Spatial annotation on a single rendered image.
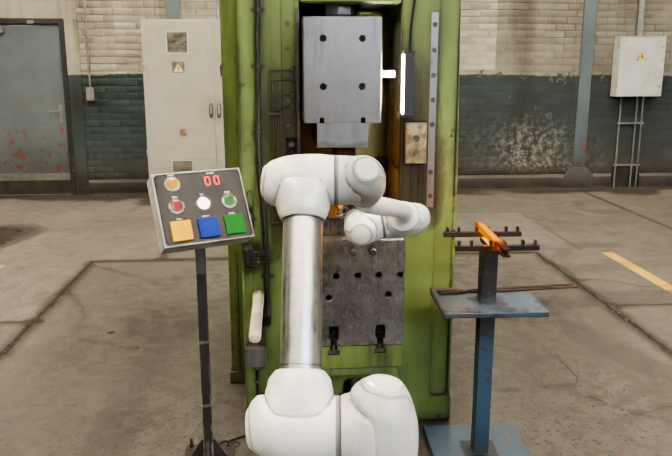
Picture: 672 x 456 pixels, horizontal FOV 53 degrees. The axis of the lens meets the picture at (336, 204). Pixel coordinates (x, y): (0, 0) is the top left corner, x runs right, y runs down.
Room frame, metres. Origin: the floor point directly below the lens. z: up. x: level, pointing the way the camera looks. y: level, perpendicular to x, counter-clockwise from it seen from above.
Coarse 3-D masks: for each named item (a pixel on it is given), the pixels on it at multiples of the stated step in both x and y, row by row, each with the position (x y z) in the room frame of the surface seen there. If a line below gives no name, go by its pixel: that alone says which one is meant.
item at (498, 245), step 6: (480, 222) 2.69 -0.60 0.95; (480, 228) 2.61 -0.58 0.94; (486, 228) 2.58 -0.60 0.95; (486, 234) 2.51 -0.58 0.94; (492, 234) 2.48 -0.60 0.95; (498, 240) 2.39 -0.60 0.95; (498, 246) 2.35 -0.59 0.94; (504, 246) 2.30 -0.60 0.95; (498, 252) 2.32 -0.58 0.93; (504, 252) 2.28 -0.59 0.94
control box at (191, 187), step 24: (168, 192) 2.37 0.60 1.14; (192, 192) 2.41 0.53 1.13; (216, 192) 2.45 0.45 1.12; (240, 192) 2.49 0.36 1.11; (168, 216) 2.32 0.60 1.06; (192, 216) 2.36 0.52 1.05; (216, 216) 2.40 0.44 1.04; (168, 240) 2.27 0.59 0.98; (192, 240) 2.31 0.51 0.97; (216, 240) 2.35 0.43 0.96; (240, 240) 2.42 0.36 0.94
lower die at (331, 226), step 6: (330, 210) 2.73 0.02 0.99; (336, 210) 2.73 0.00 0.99; (330, 216) 2.62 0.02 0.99; (324, 222) 2.59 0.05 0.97; (330, 222) 2.60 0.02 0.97; (336, 222) 2.60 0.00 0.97; (342, 222) 2.60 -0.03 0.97; (324, 228) 2.59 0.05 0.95; (330, 228) 2.60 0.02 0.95; (336, 228) 2.60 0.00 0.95; (342, 228) 2.60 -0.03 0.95; (324, 234) 2.59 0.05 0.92; (330, 234) 2.60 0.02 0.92; (336, 234) 2.60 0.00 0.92; (342, 234) 2.60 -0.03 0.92
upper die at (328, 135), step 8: (320, 120) 2.74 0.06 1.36; (312, 128) 2.95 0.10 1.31; (320, 128) 2.59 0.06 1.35; (328, 128) 2.60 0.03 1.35; (336, 128) 2.60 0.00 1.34; (344, 128) 2.60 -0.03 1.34; (352, 128) 2.60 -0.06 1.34; (360, 128) 2.61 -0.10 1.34; (312, 136) 2.96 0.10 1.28; (320, 136) 2.59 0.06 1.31; (328, 136) 2.60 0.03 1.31; (336, 136) 2.60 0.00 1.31; (344, 136) 2.60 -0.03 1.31; (352, 136) 2.60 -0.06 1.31; (360, 136) 2.61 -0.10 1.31; (320, 144) 2.59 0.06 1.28; (328, 144) 2.60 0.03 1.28; (336, 144) 2.60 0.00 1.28; (344, 144) 2.60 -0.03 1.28; (352, 144) 2.60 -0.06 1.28; (360, 144) 2.61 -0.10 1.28
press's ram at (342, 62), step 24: (312, 24) 2.59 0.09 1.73; (336, 24) 2.60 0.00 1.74; (360, 24) 2.61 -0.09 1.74; (312, 48) 2.59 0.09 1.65; (336, 48) 2.60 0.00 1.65; (360, 48) 2.61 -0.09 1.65; (312, 72) 2.59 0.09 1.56; (336, 72) 2.60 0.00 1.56; (360, 72) 2.61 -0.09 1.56; (384, 72) 2.81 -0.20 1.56; (312, 96) 2.59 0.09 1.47; (336, 96) 2.60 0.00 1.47; (360, 96) 2.61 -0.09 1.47; (312, 120) 2.59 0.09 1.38; (336, 120) 2.60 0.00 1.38; (360, 120) 2.61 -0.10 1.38
